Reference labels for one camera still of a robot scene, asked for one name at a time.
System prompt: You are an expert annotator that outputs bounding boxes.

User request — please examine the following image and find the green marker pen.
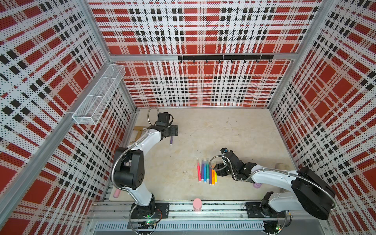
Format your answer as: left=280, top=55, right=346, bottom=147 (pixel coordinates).
left=205, top=160, right=210, bottom=182

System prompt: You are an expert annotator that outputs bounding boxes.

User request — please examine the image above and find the blue marker pen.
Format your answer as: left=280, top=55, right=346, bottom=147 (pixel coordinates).
left=203, top=161, right=207, bottom=182

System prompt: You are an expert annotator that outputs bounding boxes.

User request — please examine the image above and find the yellow marker pen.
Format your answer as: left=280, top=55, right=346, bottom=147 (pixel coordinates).
left=213, top=171, right=217, bottom=184

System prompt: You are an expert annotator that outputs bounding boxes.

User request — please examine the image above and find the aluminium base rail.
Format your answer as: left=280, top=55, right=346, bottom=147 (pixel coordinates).
left=84, top=201, right=328, bottom=235

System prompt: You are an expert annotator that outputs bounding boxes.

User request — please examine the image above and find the left base circuit board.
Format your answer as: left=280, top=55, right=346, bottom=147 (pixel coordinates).
left=137, top=220, right=157, bottom=230

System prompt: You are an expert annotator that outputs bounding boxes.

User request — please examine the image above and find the pink cylinder near left wall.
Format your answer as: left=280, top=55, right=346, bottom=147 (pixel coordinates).
left=113, top=189, right=121, bottom=198

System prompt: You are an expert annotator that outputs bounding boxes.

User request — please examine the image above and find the orange marker pen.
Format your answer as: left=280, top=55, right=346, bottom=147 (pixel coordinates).
left=211, top=169, right=215, bottom=186

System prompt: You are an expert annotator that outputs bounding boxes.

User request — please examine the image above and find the pink marker pen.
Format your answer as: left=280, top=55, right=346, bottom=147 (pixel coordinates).
left=196, top=161, right=202, bottom=182

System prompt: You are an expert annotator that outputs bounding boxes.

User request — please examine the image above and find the violet marker pen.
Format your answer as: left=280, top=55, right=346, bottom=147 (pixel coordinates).
left=200, top=160, right=205, bottom=182

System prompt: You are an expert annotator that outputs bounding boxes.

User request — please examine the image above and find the wooden roller tool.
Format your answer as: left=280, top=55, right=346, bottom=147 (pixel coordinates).
left=129, top=126, right=149, bottom=147

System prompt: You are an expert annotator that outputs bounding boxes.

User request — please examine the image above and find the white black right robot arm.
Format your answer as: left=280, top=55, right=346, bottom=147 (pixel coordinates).
left=208, top=148, right=338, bottom=220

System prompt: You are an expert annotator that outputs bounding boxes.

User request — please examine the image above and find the pink cylinder on rail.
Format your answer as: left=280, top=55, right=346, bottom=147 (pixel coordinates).
left=193, top=198, right=202, bottom=212

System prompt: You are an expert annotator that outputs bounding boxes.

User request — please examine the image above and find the base circuit board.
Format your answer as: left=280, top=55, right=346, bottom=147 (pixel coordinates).
left=137, top=220, right=157, bottom=230
left=262, top=220, right=285, bottom=235

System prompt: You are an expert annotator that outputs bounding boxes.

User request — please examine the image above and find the black hook rail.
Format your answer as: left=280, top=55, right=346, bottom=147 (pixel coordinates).
left=178, top=54, right=274, bottom=62

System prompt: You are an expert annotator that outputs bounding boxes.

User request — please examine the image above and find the right base circuit board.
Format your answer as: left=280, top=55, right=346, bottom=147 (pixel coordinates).
left=262, top=220, right=285, bottom=235

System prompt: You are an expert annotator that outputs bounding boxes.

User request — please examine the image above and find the white wire mesh basket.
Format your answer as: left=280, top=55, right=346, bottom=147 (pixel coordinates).
left=72, top=64, right=125, bottom=125

